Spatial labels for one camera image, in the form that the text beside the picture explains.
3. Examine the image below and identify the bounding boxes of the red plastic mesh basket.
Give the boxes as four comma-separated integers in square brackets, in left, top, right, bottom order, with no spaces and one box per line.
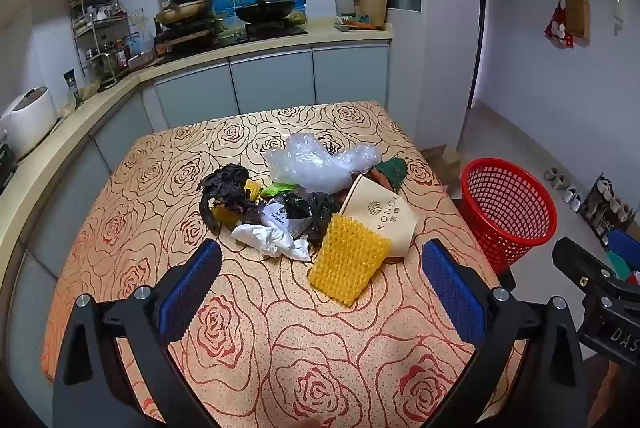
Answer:
[460,158,558,273]

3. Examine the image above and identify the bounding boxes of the black plastic bag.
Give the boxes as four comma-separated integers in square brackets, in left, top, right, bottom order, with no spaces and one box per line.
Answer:
[198,164,261,236]

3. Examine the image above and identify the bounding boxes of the white tissue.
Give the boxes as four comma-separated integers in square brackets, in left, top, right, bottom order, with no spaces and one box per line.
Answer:
[231,223,312,263]

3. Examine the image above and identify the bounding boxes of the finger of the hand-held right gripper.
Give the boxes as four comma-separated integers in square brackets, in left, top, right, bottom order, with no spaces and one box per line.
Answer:
[552,237,640,305]
[607,229,640,259]

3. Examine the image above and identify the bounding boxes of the grey kitchen base cabinet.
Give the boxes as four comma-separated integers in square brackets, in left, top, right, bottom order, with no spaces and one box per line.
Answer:
[0,24,396,359]

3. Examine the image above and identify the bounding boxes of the green scouring pad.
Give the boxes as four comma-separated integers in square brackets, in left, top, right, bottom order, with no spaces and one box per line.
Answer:
[375,157,408,193]

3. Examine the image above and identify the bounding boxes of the green snack wrapper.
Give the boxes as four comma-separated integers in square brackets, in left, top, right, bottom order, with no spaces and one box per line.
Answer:
[260,180,296,199]

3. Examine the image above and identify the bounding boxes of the black patterned plastic wrapper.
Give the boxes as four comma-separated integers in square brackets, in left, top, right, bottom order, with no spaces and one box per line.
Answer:
[282,190,335,253]

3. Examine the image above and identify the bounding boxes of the white label packet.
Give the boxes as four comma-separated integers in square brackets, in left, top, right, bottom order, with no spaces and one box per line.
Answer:
[260,200,301,233]

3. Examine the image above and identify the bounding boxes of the white rice cooker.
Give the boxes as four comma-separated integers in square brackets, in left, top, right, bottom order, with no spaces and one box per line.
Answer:
[0,86,57,159]

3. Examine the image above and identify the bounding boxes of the golden frying pan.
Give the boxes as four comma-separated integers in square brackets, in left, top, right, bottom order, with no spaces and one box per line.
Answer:
[155,0,213,26]

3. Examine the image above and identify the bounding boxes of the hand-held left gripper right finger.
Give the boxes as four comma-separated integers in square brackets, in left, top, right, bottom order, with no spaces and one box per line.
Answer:
[417,239,586,428]

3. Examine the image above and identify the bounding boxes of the black shoe rack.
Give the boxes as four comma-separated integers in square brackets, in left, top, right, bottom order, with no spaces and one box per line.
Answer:
[580,173,637,239]

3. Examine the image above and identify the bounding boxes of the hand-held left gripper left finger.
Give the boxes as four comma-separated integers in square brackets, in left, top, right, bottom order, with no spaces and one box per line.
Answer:
[52,239,222,428]

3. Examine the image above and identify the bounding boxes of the metal spice rack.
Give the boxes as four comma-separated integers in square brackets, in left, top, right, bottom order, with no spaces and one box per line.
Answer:
[69,0,146,83]

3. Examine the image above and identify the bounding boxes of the red patterned hanging bag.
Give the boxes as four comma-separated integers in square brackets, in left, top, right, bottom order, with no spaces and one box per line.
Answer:
[544,0,575,48]

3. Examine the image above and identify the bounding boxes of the cardboard box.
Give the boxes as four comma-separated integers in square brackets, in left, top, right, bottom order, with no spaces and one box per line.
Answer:
[420,145,463,189]

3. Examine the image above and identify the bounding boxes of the brown paper bag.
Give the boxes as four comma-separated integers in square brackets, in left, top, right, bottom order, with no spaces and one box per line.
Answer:
[565,0,591,39]

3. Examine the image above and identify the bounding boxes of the beige paper cup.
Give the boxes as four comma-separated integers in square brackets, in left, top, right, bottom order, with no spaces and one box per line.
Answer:
[339,174,418,265]

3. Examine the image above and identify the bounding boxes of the dark wooden door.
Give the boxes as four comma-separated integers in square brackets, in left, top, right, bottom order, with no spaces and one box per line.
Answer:
[477,0,489,109]

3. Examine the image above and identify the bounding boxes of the rose pattern tablecloth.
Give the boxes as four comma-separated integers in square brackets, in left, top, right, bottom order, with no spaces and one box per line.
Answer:
[40,100,526,428]

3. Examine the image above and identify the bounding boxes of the black wok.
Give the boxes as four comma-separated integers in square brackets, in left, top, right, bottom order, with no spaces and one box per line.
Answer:
[235,0,298,23]

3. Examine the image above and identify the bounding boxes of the clear plastic bag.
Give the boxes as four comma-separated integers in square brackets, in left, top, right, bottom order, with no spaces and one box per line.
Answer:
[264,132,383,195]

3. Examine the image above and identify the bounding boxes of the black gas stove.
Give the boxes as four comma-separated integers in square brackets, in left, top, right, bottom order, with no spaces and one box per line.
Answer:
[152,20,308,56]

